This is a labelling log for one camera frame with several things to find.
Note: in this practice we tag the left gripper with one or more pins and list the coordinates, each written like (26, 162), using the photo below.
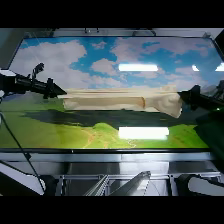
(51, 89)

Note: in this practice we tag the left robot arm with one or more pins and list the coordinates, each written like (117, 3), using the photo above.
(20, 84)

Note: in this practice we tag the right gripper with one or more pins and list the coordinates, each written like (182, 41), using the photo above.
(194, 97)

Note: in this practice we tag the silver frame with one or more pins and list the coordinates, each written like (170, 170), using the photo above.
(100, 166)

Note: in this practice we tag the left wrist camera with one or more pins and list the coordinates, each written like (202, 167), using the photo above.
(37, 70)

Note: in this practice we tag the beige shirt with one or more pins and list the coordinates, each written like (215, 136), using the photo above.
(110, 100)

